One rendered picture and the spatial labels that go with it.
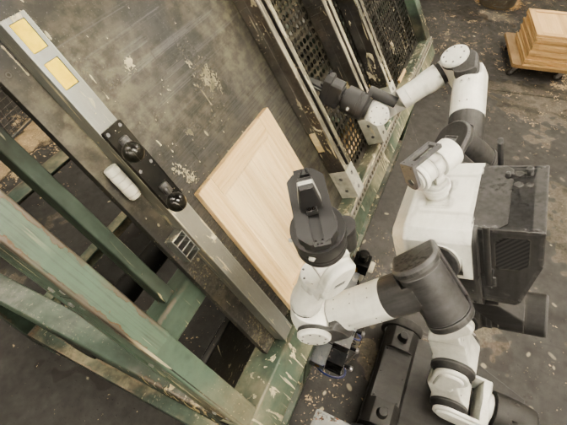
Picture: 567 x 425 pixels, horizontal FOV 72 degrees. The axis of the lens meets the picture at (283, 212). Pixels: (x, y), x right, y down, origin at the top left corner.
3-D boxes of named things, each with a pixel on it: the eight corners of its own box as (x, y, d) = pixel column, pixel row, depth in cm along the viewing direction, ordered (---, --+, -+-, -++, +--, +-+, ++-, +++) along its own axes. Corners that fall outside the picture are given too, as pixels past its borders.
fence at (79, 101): (274, 338, 114) (285, 341, 111) (-9, 30, 64) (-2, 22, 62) (282, 324, 117) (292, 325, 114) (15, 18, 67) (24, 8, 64)
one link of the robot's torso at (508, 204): (543, 237, 105) (552, 126, 84) (537, 351, 86) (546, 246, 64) (429, 228, 122) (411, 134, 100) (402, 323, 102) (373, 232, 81)
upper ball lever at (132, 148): (124, 155, 78) (133, 169, 66) (110, 139, 76) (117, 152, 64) (139, 143, 78) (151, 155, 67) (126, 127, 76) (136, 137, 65)
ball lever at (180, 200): (162, 198, 84) (177, 218, 73) (151, 185, 82) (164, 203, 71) (176, 187, 85) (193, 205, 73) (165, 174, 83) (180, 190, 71)
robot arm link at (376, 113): (351, 115, 132) (381, 129, 131) (348, 117, 122) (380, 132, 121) (366, 83, 127) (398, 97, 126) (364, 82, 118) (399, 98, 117)
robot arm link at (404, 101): (375, 126, 132) (412, 103, 127) (375, 129, 124) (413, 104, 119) (365, 110, 131) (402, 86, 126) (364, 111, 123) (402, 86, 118)
